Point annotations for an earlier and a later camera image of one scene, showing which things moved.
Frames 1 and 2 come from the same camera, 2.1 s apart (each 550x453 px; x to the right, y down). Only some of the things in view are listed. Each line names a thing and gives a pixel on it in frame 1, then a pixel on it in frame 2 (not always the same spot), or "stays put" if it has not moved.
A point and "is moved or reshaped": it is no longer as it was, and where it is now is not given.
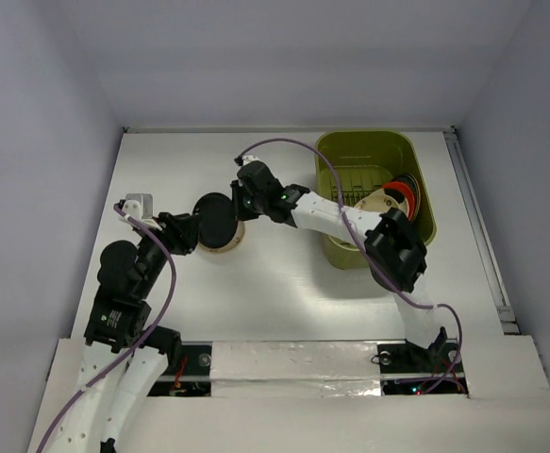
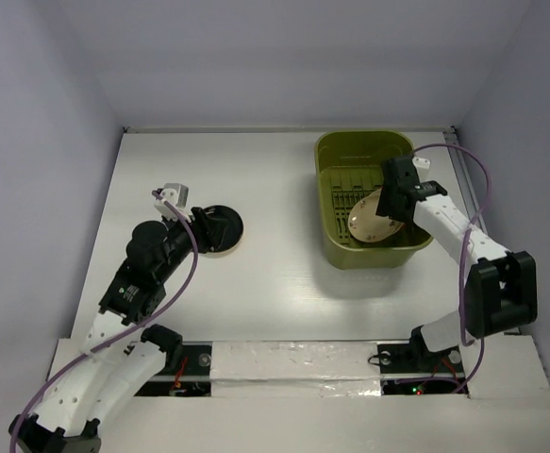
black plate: x=218 y=224 is moved or reshaped
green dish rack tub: x=352 y=164 stays put
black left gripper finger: x=191 y=232 -> x=215 y=229
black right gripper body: x=237 y=201 -> x=394 y=200
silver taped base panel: x=299 y=368 stays put
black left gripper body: x=172 y=235 -> x=197 y=226
